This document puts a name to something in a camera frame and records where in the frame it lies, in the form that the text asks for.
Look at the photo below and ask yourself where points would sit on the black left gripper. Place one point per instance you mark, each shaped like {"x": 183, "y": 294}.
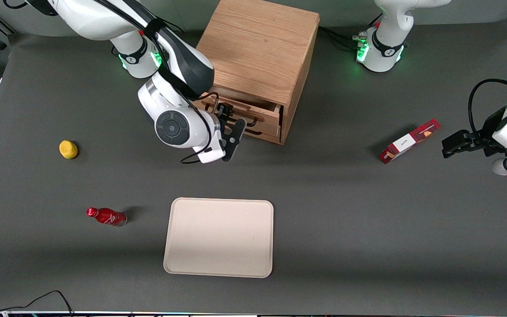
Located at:
{"x": 483, "y": 140}

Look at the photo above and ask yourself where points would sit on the red soda bottle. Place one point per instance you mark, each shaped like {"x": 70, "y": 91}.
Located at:
{"x": 108, "y": 217}

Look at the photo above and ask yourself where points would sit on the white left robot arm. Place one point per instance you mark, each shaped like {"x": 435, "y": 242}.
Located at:
{"x": 387, "y": 48}

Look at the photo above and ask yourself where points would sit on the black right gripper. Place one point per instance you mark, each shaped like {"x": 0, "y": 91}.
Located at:
{"x": 223, "y": 110}

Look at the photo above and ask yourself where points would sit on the red and white snack box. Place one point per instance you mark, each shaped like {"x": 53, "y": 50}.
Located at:
{"x": 407, "y": 141}

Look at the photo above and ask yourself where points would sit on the beige plastic tray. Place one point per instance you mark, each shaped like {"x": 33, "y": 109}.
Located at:
{"x": 218, "y": 237}

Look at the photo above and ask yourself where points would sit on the light wooden drawer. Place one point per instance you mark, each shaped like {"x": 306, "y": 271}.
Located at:
{"x": 269, "y": 115}

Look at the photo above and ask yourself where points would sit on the yellow lemon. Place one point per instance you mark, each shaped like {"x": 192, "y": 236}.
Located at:
{"x": 68, "y": 149}

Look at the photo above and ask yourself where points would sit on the light wooden cabinet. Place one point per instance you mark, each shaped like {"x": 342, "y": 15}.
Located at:
{"x": 258, "y": 44}

